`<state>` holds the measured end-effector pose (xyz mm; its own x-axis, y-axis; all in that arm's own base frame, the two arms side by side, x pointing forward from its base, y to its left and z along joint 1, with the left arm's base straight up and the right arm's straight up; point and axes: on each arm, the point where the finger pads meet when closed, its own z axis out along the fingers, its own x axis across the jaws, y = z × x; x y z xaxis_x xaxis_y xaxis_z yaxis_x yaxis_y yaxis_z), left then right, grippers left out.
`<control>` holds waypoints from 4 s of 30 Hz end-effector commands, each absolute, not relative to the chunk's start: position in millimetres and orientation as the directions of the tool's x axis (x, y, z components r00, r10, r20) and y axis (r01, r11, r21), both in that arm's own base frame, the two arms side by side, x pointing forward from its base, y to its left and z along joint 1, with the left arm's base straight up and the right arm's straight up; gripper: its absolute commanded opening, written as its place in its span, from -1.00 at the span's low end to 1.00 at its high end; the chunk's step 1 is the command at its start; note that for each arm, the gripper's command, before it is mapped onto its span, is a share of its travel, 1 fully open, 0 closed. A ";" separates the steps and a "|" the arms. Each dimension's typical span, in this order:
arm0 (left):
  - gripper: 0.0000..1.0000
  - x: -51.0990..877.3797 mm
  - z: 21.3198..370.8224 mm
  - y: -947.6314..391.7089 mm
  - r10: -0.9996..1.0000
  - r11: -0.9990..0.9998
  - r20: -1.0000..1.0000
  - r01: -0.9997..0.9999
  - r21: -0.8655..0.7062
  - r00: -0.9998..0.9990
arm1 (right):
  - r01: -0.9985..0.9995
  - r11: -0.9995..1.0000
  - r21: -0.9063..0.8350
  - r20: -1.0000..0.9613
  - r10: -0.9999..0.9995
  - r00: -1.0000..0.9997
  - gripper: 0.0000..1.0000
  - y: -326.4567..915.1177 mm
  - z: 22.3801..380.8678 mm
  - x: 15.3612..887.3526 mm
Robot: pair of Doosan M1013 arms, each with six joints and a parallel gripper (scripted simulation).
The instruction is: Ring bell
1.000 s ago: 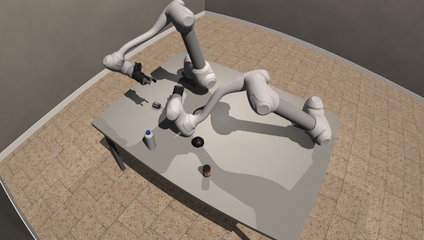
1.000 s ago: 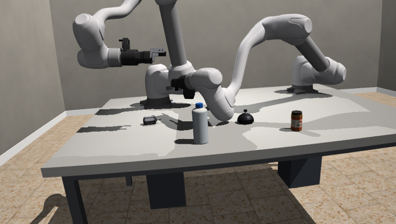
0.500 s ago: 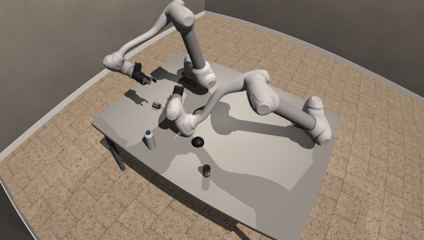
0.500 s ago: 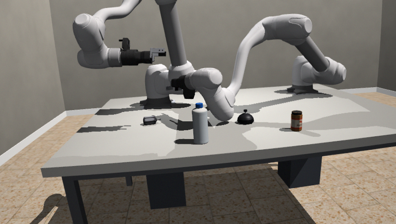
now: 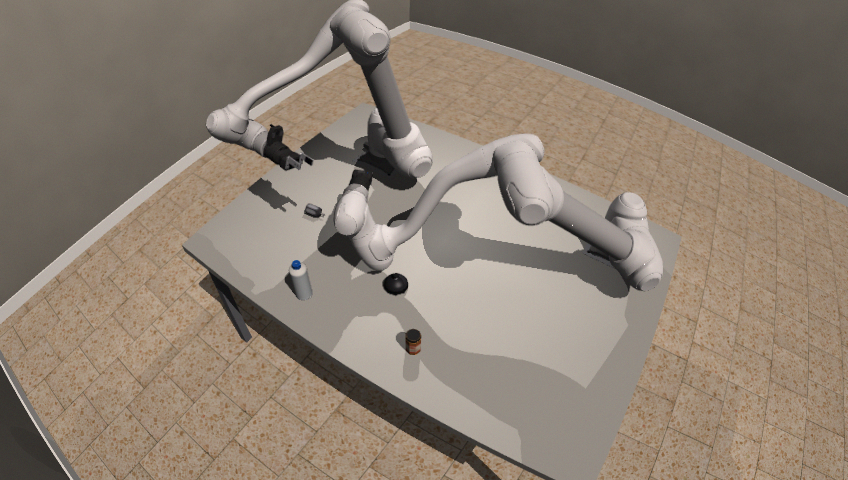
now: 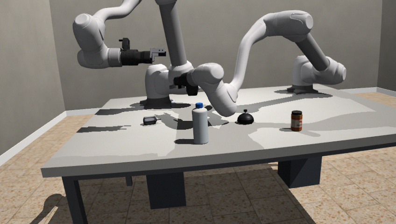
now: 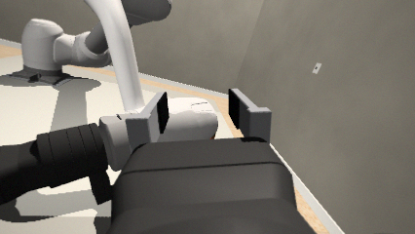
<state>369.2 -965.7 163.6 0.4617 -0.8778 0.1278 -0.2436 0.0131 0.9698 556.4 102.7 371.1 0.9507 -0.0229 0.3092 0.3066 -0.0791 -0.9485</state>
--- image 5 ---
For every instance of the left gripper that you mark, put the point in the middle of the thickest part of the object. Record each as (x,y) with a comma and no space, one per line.
(360,181)

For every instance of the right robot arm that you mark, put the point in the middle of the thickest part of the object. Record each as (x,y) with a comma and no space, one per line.
(366,38)

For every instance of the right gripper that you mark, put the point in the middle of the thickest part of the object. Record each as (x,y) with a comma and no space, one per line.
(270,143)

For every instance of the grey bottle with blue cap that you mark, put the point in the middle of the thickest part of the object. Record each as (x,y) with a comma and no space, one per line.
(300,280)

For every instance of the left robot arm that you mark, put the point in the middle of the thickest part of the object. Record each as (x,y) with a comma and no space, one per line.
(527,190)

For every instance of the spice jar with black lid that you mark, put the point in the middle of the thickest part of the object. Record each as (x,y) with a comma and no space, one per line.
(413,341)

